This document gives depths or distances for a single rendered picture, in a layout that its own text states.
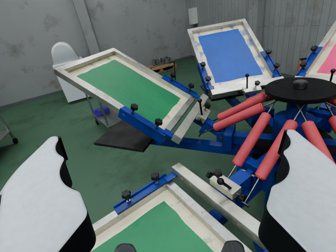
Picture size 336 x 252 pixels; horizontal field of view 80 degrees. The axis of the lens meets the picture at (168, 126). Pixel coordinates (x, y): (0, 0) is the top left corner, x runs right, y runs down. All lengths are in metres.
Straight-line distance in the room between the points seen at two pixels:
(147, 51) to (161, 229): 7.29
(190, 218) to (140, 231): 0.22
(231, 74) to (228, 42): 0.40
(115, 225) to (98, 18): 6.93
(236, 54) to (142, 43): 6.04
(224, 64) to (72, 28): 6.07
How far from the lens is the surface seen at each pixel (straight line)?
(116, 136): 1.67
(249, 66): 1.95
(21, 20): 7.52
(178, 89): 1.58
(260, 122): 1.08
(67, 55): 5.88
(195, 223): 0.95
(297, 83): 1.16
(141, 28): 7.82
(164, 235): 0.94
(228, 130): 1.30
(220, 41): 2.14
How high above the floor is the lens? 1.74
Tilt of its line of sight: 29 degrees down
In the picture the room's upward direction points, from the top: 11 degrees counter-clockwise
